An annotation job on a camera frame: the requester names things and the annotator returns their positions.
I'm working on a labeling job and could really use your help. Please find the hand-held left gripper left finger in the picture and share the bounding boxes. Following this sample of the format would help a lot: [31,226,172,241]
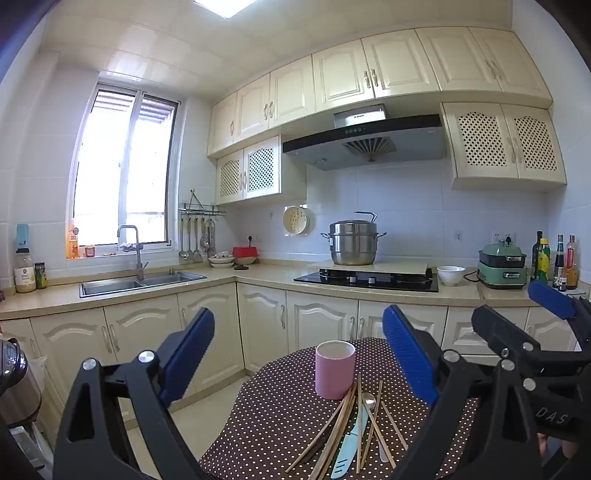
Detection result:
[53,307,218,480]

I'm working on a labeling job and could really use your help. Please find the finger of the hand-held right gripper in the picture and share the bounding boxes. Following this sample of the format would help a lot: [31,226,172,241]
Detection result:
[471,305,591,377]
[527,280,591,333]

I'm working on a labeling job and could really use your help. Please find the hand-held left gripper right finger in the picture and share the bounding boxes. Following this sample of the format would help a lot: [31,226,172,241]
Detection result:
[382,305,543,480]

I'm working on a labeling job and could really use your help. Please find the metal spoon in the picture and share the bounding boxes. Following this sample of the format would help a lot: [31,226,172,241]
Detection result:
[360,392,389,462]

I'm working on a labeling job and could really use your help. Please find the pink cup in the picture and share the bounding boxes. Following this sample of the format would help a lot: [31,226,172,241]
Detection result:
[315,340,356,400]

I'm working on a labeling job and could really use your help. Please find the bundle of wooden chopsticks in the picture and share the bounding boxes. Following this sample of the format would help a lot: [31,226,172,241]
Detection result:
[285,374,409,480]

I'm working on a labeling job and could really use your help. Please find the light blue knife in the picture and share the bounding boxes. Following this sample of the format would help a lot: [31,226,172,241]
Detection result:
[330,404,370,479]

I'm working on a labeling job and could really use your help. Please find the person's right hand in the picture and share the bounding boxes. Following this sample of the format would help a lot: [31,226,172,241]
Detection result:
[538,434,580,462]

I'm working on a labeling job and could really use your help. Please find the cream lower cabinets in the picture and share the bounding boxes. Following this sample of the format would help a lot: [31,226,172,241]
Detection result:
[0,282,591,432]

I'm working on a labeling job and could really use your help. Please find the green bottle yellow cap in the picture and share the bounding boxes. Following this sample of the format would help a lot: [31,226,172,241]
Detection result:
[537,239,551,283]

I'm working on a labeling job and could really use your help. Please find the green electric cooker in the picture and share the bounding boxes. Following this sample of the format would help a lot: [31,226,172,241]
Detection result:
[475,242,528,290]

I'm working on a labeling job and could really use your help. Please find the white bowl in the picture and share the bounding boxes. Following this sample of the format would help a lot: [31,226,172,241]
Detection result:
[437,265,466,287]

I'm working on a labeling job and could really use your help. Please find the black glass gas stove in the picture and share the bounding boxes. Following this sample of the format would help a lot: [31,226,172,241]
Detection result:
[294,268,439,293]

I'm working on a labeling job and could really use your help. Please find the steel double sink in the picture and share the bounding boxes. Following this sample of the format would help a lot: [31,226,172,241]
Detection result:
[78,269,208,298]

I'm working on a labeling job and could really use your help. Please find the steel faucet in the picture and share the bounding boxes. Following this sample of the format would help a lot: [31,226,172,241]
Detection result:
[116,224,149,281]

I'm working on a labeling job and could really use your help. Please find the steel steamer pot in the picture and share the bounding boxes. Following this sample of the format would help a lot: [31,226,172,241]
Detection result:
[322,211,387,267]

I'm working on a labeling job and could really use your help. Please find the cream round colander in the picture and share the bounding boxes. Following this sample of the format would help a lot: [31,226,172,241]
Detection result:
[283,206,311,236]

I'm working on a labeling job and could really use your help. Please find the cream lattice door cabinet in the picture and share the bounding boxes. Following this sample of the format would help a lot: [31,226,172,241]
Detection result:
[441,102,568,192]
[215,135,308,206]

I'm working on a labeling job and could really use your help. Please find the glass jar beige contents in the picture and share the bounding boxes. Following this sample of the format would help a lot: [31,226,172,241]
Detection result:
[14,248,37,294]

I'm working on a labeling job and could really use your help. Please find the sliding window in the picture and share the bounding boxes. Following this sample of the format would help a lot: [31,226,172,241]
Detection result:
[67,82,181,259]

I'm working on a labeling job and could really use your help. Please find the grey range hood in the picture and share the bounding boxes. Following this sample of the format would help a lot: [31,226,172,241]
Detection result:
[281,104,448,171]

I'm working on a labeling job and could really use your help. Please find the square ceiling light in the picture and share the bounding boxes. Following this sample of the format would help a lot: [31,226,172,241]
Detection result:
[194,0,257,20]

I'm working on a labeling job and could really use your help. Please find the wall utensil rack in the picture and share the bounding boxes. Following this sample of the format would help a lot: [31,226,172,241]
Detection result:
[179,189,228,217]

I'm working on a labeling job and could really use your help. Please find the cream upper wall cabinets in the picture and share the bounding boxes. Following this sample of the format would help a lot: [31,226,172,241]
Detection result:
[206,26,553,160]

